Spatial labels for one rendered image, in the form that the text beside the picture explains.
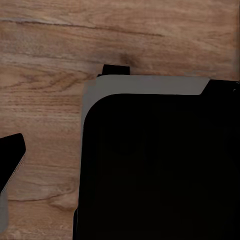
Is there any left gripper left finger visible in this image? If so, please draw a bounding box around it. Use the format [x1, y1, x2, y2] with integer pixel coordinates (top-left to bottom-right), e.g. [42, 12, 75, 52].
[0, 133, 26, 193]

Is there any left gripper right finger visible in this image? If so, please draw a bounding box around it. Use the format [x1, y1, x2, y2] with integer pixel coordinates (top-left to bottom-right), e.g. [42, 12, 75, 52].
[224, 133, 240, 173]

